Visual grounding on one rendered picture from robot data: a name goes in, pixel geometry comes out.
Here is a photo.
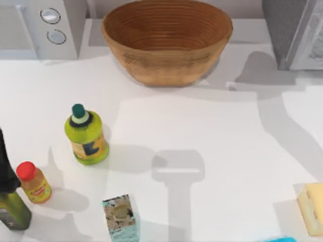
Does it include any pale microwave oven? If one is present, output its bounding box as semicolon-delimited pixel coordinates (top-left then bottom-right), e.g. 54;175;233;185
0;0;89;61

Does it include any orange bottle with red cap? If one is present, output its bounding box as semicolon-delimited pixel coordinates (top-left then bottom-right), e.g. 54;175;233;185
16;161;52;204

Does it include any teal patterned carton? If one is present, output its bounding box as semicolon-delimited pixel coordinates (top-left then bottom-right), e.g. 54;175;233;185
101;194;141;242

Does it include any brown woven basket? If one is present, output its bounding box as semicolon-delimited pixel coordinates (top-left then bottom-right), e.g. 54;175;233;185
101;0;234;88

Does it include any bright blue object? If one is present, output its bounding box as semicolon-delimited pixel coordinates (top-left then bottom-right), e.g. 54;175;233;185
262;235;297;242

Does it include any dark olive green bottle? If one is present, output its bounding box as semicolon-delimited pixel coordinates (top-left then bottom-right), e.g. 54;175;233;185
0;190;33;231

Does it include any pale yellow block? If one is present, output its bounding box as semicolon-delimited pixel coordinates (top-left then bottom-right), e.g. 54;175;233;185
296;183;323;237

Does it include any round grey microwave knob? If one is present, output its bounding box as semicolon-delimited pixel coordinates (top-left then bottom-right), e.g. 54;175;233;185
46;28;67;45
40;8;62;25

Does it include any green bottle with teal cap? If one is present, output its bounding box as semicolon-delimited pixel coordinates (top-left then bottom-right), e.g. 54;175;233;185
64;103;110;166

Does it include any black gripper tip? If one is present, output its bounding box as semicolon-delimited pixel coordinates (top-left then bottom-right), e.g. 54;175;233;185
0;128;22;195

